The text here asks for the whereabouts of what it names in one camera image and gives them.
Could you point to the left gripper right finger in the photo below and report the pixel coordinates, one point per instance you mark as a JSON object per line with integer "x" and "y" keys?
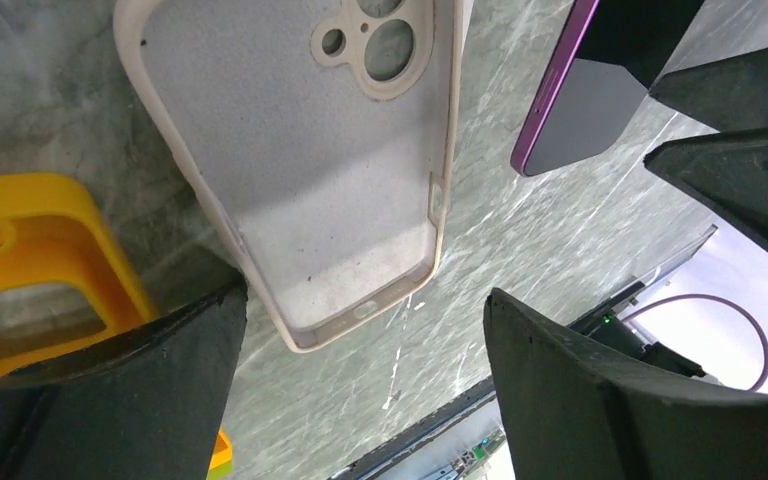
{"x": 573, "y": 408}

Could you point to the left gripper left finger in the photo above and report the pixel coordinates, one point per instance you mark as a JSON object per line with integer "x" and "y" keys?
{"x": 145, "y": 404}

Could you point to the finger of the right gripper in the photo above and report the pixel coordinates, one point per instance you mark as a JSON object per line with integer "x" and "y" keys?
{"x": 726, "y": 172}
{"x": 705, "y": 59}

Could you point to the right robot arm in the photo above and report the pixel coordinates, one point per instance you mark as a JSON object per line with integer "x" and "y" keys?
{"x": 704, "y": 312}

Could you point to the orange green triangle block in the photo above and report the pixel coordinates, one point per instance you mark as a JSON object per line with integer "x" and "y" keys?
{"x": 52, "y": 232}

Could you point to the black base frame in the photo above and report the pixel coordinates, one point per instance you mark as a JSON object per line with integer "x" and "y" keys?
{"x": 424, "y": 431}

